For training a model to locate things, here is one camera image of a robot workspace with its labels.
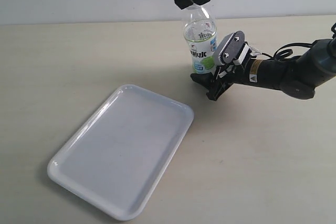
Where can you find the white rectangular plastic tray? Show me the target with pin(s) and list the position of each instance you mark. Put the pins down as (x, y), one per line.
(117, 157)

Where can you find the clear plastic water bottle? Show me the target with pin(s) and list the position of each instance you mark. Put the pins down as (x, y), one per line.
(200, 33)

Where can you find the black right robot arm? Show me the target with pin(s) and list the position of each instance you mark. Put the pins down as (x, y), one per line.
(297, 77)

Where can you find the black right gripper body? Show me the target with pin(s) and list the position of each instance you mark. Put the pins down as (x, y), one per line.
(224, 78)

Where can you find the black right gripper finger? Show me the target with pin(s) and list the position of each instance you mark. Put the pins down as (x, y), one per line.
(204, 80)

